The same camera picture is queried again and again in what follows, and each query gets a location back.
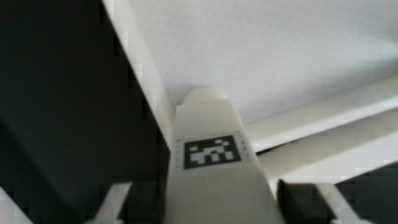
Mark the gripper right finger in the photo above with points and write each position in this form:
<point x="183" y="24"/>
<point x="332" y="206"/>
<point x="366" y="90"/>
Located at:
<point x="313" y="204"/>

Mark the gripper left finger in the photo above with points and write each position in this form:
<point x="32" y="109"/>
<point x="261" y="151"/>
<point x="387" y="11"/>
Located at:
<point x="131" y="204"/>

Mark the white desk top tray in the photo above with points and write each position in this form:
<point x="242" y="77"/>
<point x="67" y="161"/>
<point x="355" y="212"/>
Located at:
<point x="298" y="55"/>

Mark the white front fence bar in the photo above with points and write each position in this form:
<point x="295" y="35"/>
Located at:
<point x="336" y="154"/>

